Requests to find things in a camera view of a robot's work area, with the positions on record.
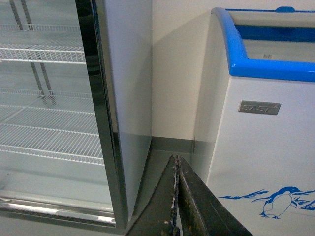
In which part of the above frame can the upper white wire shelf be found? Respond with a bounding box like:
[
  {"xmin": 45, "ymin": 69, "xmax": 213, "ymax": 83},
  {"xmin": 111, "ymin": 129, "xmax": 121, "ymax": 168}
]
[{"xmin": 0, "ymin": 24, "xmax": 86, "ymax": 64}]

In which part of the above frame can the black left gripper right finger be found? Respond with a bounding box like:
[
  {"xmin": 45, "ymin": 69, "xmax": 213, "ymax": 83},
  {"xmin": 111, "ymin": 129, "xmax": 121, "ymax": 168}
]
[{"xmin": 177, "ymin": 156, "xmax": 252, "ymax": 236}]

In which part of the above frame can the glass door display fridge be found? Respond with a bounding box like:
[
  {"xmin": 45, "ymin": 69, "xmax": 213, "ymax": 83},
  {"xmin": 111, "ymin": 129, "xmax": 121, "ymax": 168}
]
[{"xmin": 0, "ymin": 0, "xmax": 152, "ymax": 234}]

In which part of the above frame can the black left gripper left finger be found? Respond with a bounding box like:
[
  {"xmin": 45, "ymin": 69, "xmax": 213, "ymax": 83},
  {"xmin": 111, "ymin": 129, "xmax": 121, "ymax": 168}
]
[{"xmin": 126, "ymin": 155, "xmax": 181, "ymax": 236}]

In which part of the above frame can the white chest freezer blue trim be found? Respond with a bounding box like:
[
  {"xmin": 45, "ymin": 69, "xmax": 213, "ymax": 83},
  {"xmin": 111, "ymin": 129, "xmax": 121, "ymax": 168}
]
[{"xmin": 191, "ymin": 6, "xmax": 315, "ymax": 236}]

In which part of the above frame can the white wire fridge shelf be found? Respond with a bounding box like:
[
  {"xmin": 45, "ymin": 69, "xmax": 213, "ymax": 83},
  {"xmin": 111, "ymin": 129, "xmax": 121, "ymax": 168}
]
[{"xmin": 0, "ymin": 88, "xmax": 104, "ymax": 166}]

